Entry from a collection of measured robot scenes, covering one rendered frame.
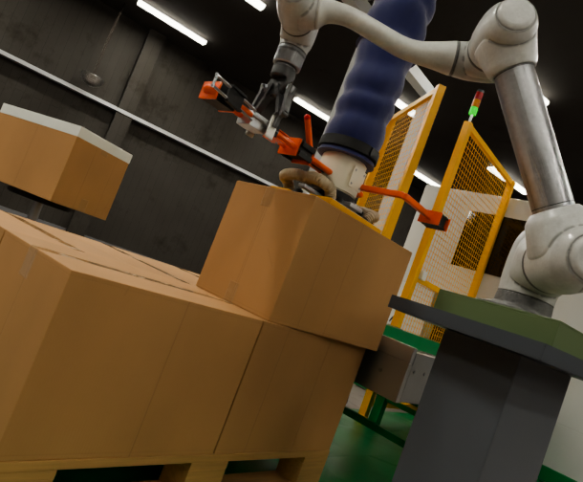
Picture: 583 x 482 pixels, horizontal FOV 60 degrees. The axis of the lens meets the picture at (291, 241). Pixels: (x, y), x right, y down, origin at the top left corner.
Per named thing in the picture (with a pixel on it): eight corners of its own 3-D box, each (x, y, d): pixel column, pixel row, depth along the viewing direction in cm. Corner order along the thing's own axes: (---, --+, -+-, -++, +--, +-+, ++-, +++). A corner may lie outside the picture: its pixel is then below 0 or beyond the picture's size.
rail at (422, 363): (537, 415, 360) (546, 390, 361) (545, 419, 356) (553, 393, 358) (388, 396, 188) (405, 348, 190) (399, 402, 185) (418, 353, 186)
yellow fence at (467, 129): (424, 420, 411) (507, 183, 426) (435, 426, 404) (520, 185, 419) (350, 416, 324) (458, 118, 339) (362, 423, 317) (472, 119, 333)
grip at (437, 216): (425, 228, 195) (430, 215, 195) (446, 231, 189) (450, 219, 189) (417, 220, 189) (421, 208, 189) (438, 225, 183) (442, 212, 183)
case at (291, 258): (303, 318, 218) (335, 232, 221) (377, 352, 189) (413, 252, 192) (195, 285, 176) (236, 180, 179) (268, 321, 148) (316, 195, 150)
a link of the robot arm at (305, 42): (277, 54, 160) (272, 32, 147) (294, 10, 161) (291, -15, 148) (309, 64, 159) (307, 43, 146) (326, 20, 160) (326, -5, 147)
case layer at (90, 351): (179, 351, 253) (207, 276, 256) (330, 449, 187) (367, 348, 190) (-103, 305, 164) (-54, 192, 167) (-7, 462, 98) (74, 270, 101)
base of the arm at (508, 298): (575, 339, 140) (582, 319, 141) (523, 313, 132) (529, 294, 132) (522, 324, 157) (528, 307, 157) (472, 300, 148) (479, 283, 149)
